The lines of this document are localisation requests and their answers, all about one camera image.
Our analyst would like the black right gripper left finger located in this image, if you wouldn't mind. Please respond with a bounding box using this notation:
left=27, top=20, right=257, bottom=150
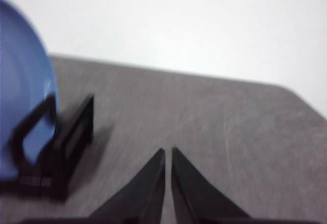
left=86, top=147, right=166, bottom=224

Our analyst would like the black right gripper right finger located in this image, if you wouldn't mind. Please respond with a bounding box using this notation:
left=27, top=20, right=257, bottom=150
left=171, top=146, right=256, bottom=224

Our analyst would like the blue plate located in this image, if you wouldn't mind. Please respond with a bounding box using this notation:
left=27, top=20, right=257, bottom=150
left=0, top=0, right=59, bottom=184

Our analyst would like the black plate rack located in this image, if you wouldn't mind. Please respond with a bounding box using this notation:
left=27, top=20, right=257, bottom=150
left=0, top=93, right=95, bottom=205

